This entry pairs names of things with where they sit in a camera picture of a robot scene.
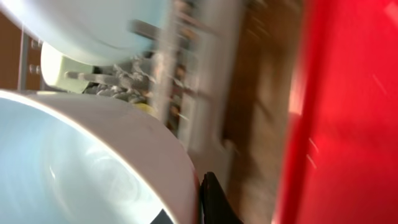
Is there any grey plastic dishwasher rack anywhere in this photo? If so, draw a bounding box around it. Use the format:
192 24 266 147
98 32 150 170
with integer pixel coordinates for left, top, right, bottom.
65 1 244 187

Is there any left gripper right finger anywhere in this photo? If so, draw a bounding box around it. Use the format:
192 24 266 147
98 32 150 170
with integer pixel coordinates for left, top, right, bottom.
200 172 243 224

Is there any large pale blue plate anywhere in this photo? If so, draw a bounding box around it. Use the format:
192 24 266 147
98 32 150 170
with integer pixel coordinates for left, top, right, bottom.
1 0 172 65

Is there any pale green saucer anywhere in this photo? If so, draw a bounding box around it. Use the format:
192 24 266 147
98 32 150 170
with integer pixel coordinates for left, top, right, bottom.
1 90 201 223

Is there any pale green bowl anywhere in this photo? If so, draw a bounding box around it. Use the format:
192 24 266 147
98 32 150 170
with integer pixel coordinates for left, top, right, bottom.
40 42 94 93

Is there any red plastic serving tray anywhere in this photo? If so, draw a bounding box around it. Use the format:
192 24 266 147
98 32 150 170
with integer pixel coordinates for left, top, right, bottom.
273 0 397 223

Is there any yellow plastic cup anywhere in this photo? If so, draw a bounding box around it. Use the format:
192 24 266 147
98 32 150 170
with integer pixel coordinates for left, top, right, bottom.
134 103 157 118

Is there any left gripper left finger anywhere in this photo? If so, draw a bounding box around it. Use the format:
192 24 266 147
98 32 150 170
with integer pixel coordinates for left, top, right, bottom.
150 210 174 224

